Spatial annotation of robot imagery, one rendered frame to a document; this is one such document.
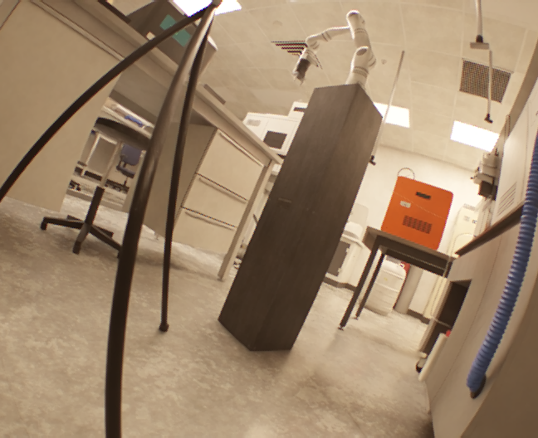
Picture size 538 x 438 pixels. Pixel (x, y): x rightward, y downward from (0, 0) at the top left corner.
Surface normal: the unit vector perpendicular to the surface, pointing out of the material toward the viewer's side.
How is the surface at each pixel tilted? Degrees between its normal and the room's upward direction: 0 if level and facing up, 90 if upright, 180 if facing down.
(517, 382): 90
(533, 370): 90
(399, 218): 90
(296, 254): 90
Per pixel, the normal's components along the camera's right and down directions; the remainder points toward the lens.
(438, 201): -0.46, -0.22
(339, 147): 0.62, 0.23
